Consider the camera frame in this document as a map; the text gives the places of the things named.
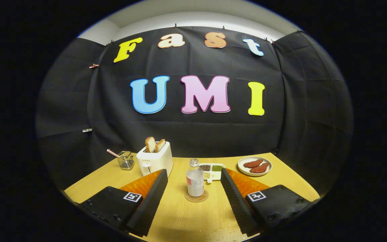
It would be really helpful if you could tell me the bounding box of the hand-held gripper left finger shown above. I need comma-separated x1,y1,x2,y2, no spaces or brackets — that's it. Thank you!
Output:
78,169,169,237

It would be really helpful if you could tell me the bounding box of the red meat piece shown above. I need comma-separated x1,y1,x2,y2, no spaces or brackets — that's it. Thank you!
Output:
243,159,263,169
249,163,269,174

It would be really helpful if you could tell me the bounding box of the wire mesh holder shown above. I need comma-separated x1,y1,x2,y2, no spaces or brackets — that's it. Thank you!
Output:
118,151,135,170

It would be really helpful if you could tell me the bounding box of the clear juice bottle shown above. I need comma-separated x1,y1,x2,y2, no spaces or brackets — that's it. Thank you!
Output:
186,159,205,198

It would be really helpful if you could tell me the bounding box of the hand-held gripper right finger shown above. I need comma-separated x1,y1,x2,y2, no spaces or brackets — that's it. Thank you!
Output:
220,168,320,237

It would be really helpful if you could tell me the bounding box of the wooden table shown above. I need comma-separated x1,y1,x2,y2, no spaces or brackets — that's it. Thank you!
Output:
64,152,321,242

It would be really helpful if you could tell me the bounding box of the divided white seed dish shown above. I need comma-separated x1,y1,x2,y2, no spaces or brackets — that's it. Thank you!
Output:
199,163,226,184

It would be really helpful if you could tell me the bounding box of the white round plate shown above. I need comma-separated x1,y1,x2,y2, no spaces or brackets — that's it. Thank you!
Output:
238,156,272,177

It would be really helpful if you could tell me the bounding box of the round wooden coaster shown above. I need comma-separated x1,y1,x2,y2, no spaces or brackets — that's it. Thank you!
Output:
184,189,209,203

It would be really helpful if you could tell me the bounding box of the white toaster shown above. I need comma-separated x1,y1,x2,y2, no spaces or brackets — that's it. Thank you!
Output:
136,141,174,177

